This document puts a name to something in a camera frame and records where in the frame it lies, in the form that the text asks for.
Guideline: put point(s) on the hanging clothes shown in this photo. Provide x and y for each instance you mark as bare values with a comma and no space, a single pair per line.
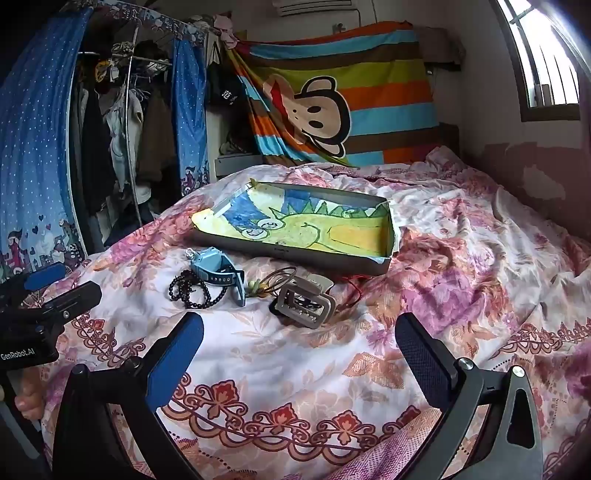
106,129

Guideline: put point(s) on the brown wooden headboard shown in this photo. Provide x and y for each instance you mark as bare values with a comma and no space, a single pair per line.
450,138

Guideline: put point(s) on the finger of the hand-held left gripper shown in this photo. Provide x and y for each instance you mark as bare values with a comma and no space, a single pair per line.
74,300
44,276

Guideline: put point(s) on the person's left hand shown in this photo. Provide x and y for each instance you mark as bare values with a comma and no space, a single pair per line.
30,397

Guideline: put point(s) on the pile of clothes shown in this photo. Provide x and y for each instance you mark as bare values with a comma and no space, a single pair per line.
217,32

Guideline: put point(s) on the blue smart watch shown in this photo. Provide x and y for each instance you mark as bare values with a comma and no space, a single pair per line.
210,266

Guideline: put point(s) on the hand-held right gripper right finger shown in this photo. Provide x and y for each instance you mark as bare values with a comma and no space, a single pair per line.
422,364

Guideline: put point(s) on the striped monkey print blanket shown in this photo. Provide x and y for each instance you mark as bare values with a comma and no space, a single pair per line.
369,101

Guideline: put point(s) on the beige hair claw clip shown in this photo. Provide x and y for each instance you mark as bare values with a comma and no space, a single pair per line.
288,293

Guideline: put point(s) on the blue dotted wardrobe curtain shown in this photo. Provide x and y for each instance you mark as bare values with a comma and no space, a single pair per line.
37,161
191,115

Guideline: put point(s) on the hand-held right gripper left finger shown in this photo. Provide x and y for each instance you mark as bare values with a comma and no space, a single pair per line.
182,344

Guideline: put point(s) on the white air conditioner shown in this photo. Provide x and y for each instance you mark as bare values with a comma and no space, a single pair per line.
314,7

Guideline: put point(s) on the barred window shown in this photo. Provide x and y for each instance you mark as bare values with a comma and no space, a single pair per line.
545,60

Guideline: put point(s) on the pink floral bed blanket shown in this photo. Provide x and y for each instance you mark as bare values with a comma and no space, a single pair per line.
461,277

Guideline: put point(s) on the cardboard tray with dinosaur drawing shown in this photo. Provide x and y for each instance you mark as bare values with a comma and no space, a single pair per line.
323,230

